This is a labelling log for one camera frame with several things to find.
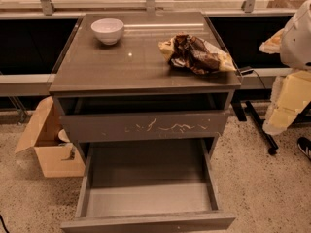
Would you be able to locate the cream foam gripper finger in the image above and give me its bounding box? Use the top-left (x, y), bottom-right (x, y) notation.
top-left (259, 29), bottom-right (284, 54)

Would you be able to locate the brown chip bag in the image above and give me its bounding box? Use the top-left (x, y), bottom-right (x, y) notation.
top-left (158, 34), bottom-right (236, 75)

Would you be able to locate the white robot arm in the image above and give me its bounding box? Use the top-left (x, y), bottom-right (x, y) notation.
top-left (259, 0), bottom-right (311, 70)

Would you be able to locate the grey drawer cabinet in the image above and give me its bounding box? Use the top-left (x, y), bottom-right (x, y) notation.
top-left (50, 12), bottom-right (241, 156)

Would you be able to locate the scratched grey upper drawer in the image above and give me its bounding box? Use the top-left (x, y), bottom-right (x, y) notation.
top-left (60, 93), bottom-right (229, 143)

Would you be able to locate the open grey lower drawer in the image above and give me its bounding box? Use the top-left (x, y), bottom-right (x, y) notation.
top-left (61, 139), bottom-right (235, 233)

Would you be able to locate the black metal stand base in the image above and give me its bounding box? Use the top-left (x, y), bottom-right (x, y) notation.
top-left (231, 97), bottom-right (279, 155)

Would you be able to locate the black and white shoe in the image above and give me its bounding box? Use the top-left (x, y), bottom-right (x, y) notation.
top-left (297, 137), bottom-right (311, 160)

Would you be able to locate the white ceramic bowl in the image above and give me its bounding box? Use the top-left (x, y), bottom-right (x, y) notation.
top-left (91, 18), bottom-right (124, 45)

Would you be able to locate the open cardboard box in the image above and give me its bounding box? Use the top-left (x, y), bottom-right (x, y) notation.
top-left (15, 97), bottom-right (85, 178)

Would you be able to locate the black cable on ledge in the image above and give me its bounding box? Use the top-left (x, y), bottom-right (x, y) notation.
top-left (238, 65), bottom-right (267, 90)

